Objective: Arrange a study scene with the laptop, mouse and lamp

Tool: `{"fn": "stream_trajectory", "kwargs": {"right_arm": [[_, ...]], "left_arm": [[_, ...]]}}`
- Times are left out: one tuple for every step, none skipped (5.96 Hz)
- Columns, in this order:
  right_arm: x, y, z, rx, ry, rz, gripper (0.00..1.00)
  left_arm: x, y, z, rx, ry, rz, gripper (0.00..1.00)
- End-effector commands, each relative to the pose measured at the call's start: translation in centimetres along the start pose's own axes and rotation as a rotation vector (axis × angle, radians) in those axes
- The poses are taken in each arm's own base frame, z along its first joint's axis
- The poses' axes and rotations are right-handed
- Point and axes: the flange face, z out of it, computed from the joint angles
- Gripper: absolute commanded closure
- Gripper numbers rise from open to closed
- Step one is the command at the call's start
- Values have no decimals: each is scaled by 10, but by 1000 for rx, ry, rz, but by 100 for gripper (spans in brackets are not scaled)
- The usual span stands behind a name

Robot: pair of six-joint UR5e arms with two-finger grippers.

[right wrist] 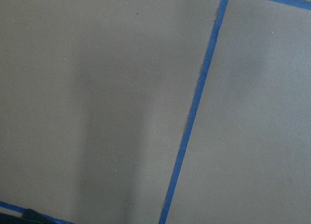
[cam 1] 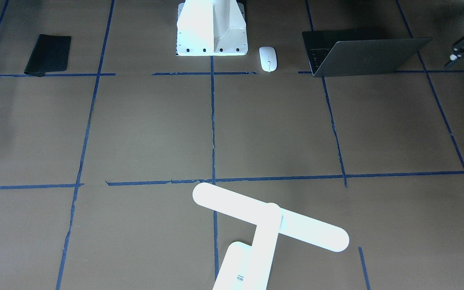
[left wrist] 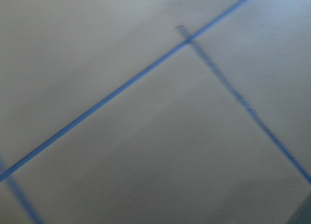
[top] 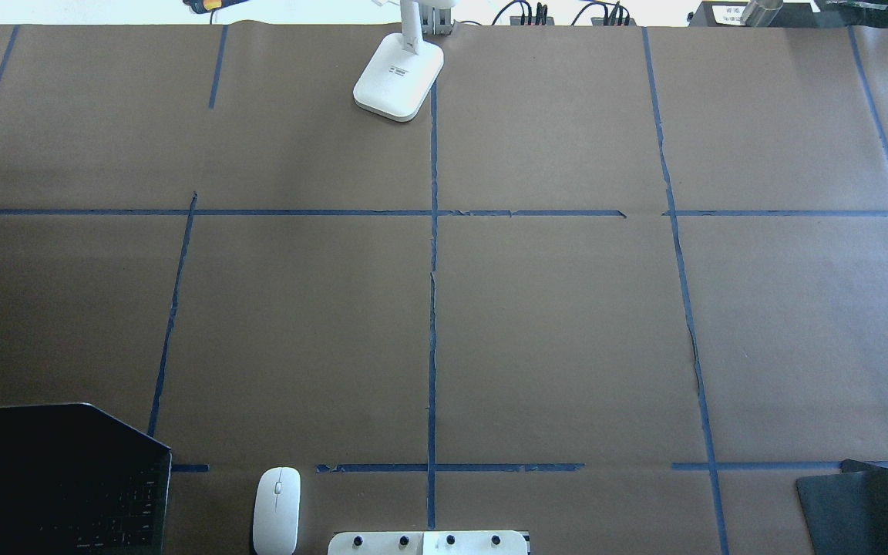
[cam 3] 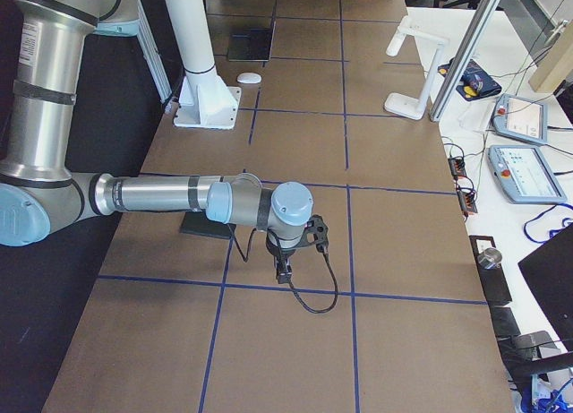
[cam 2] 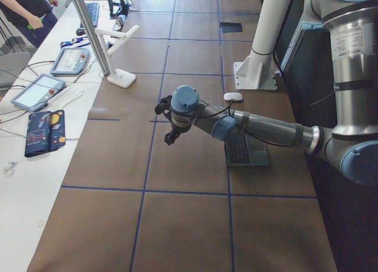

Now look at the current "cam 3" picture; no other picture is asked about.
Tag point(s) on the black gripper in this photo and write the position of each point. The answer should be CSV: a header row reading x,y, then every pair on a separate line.
x,y
281,253

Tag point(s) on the grey laptop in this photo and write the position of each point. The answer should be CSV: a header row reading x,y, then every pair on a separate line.
x,y
251,45

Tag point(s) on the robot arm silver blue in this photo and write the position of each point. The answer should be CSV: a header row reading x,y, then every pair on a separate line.
x,y
39,195

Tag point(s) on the white computer mouse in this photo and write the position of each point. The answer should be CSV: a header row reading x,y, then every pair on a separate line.
x,y
248,78

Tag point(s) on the orange black connector block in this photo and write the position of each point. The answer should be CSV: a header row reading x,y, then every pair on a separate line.
x,y
467,200
457,167

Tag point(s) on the metal cylinder weight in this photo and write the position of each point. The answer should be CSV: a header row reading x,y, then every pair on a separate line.
x,y
489,258

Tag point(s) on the teach pendant near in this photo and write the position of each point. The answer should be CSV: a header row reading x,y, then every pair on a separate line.
x,y
524,175

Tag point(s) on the teach pendant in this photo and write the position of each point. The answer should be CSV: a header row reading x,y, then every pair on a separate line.
x,y
524,175
521,119

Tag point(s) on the navy space pattern pouch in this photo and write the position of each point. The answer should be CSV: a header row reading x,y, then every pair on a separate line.
x,y
475,83

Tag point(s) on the teach pendant far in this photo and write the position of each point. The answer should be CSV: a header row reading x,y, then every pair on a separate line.
x,y
521,119

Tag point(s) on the black monitor corner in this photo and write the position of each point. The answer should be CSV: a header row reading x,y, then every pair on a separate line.
x,y
548,274

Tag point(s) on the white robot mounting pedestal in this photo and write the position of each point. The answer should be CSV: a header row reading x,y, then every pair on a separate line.
x,y
205,100

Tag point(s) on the aluminium frame post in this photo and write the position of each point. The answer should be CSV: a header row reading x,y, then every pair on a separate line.
x,y
469,42

